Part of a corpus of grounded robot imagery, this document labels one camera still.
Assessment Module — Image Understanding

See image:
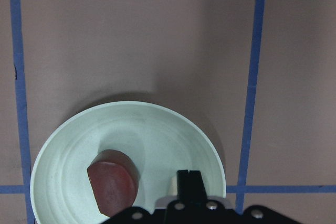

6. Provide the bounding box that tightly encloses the light green plate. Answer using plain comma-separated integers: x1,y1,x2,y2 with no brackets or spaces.
30,101,226,223

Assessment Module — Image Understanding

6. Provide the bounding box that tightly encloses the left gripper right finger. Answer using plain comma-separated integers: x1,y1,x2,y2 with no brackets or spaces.
188,170,207,203

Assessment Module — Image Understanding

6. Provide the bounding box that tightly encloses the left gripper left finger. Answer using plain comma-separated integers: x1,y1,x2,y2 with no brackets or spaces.
176,170,189,202

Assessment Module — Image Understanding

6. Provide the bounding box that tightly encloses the brown steamed bun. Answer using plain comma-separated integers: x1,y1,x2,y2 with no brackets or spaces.
87,150,139,217

